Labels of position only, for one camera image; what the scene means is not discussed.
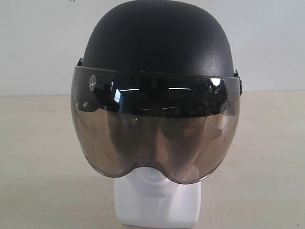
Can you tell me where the black helmet with tinted visor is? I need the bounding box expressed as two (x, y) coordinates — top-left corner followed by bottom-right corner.
(71, 0), (242, 185)

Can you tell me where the white mannequin head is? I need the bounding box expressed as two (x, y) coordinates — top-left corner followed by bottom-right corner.
(113, 114), (210, 219)

